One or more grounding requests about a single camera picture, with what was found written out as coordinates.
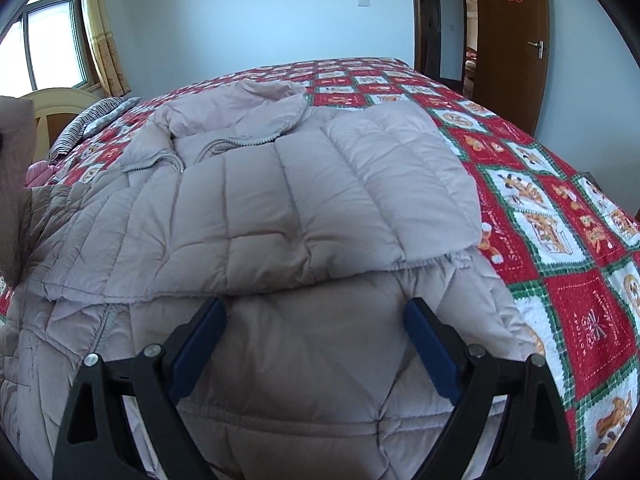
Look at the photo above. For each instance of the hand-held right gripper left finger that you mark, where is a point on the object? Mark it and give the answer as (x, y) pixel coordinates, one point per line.
(200, 345)

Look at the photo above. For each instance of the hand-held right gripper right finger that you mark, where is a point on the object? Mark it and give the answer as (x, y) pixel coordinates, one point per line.
(432, 350)

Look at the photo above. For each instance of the beige puffer jacket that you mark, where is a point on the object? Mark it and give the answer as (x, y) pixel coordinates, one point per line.
(300, 200)

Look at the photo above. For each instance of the red printed patchwork blanket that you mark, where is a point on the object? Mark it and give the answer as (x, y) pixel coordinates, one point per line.
(575, 310)

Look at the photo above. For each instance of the pink folded blanket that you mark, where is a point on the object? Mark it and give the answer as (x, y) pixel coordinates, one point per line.
(39, 172)

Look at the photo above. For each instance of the grey patterned pillow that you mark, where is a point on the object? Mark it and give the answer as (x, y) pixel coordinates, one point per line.
(112, 115)

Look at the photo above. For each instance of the striped pillow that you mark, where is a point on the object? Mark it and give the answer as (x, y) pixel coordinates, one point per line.
(82, 127)

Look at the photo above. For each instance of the cream wooden headboard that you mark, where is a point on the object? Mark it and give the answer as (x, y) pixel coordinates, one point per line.
(55, 105)

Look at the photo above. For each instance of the red patterned sofa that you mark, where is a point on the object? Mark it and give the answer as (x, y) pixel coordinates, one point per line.
(471, 62)

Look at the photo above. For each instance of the brown wooden door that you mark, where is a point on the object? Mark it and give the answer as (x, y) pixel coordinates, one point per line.
(510, 60)

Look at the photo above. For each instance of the yellow curtain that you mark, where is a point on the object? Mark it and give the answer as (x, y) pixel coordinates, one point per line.
(105, 45)

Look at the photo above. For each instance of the window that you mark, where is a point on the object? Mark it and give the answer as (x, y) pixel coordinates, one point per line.
(50, 45)

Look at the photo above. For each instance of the brown door frame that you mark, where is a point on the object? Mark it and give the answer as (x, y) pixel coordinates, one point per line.
(412, 10)

